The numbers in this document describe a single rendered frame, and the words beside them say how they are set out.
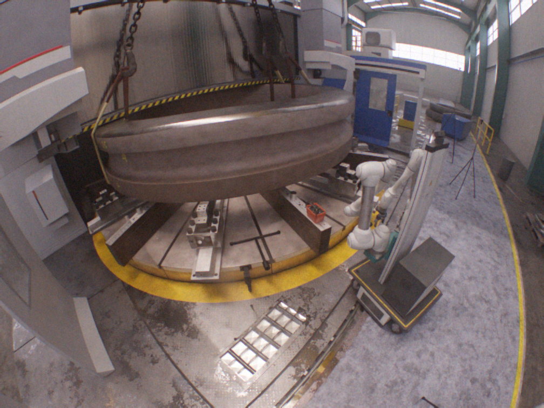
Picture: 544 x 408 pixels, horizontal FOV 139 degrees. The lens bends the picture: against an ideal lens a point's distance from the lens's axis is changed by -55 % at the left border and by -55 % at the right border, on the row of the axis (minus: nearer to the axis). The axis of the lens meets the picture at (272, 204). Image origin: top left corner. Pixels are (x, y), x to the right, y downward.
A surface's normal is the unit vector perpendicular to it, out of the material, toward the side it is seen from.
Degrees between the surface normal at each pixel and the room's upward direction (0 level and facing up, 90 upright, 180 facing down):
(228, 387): 0
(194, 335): 0
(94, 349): 37
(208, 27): 90
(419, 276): 0
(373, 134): 90
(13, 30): 90
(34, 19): 90
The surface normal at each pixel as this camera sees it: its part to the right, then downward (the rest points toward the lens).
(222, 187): 0.17, 0.55
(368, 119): -0.65, 0.45
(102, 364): 0.36, -0.93
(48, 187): 0.76, 0.34
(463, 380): -0.04, -0.82
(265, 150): 0.38, 0.51
